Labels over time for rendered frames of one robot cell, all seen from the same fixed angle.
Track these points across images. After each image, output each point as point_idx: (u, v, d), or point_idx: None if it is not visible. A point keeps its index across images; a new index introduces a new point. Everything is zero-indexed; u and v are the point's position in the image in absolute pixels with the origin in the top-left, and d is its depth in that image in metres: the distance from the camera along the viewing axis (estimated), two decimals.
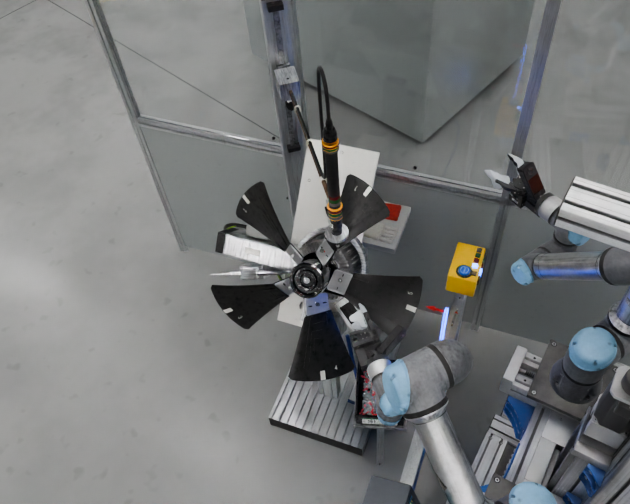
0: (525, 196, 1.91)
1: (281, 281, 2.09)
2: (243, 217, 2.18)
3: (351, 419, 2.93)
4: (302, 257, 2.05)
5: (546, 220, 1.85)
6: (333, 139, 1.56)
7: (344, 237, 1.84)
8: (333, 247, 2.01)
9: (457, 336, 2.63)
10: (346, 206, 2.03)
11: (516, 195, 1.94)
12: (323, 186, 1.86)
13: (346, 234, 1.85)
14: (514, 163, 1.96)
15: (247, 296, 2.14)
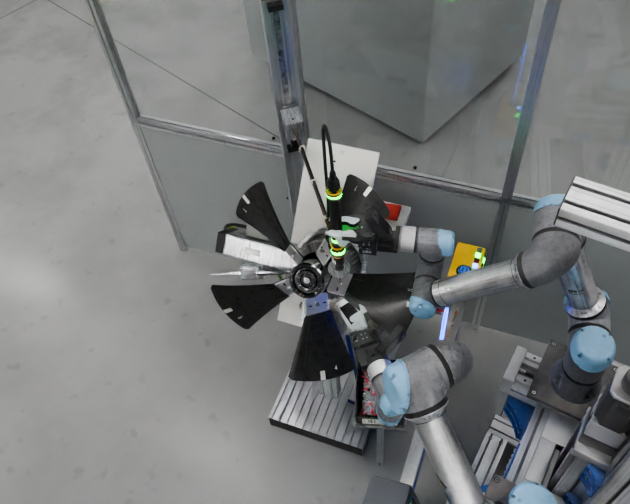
0: (377, 241, 1.83)
1: (281, 281, 2.09)
2: (243, 217, 2.18)
3: (351, 419, 2.93)
4: (302, 257, 2.05)
5: (412, 250, 1.80)
6: (337, 188, 1.69)
7: (346, 273, 1.98)
8: None
9: (457, 336, 2.63)
10: (346, 206, 2.03)
11: (365, 246, 1.85)
12: (327, 224, 1.99)
13: (348, 270, 1.98)
14: (342, 223, 1.85)
15: (247, 296, 2.14)
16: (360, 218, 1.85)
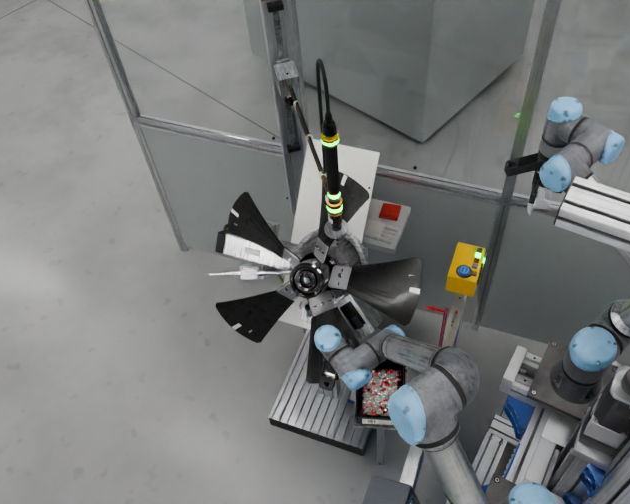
0: None
1: (291, 253, 2.06)
2: (325, 178, 2.06)
3: (351, 419, 2.93)
4: (323, 263, 2.03)
5: (556, 149, 1.61)
6: (333, 132, 1.54)
7: (344, 233, 1.82)
8: (349, 287, 2.02)
9: (457, 336, 2.63)
10: (390, 275, 2.03)
11: None
12: (323, 181, 1.84)
13: (346, 230, 1.83)
14: None
15: (258, 228, 2.08)
16: None
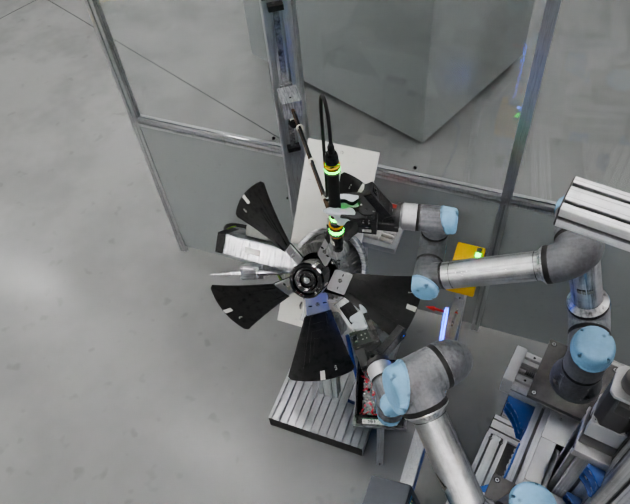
0: (377, 219, 1.75)
1: (295, 251, 2.06)
2: (342, 182, 2.04)
3: (351, 419, 2.93)
4: (326, 266, 2.03)
5: (413, 228, 1.73)
6: (335, 162, 1.62)
7: (345, 254, 1.90)
8: (347, 292, 2.02)
9: (457, 336, 2.63)
10: (390, 288, 2.03)
11: (365, 224, 1.77)
12: (325, 204, 1.92)
13: (347, 251, 1.91)
14: (341, 201, 1.78)
15: (267, 219, 2.07)
16: (359, 195, 1.77)
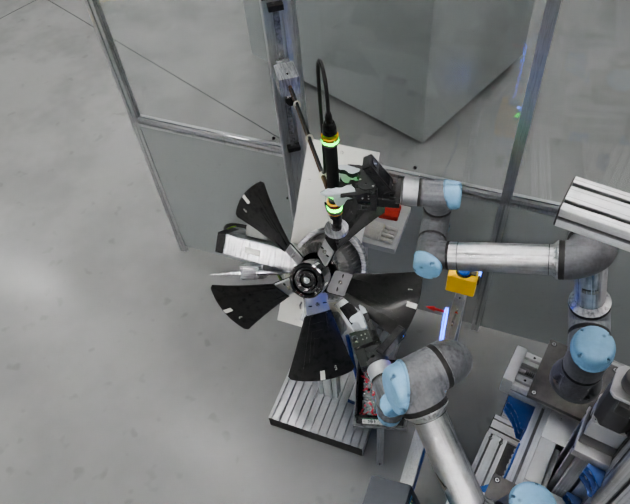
0: (377, 194, 1.67)
1: (295, 251, 2.06)
2: (342, 182, 2.04)
3: (351, 419, 2.93)
4: (326, 266, 2.03)
5: (415, 203, 1.65)
6: (333, 132, 1.54)
7: (344, 233, 1.83)
8: (347, 294, 2.03)
9: (457, 336, 2.63)
10: (390, 286, 2.02)
11: (365, 200, 1.70)
12: (323, 181, 1.84)
13: (346, 230, 1.83)
14: (341, 172, 1.71)
15: (267, 219, 2.07)
16: (361, 169, 1.70)
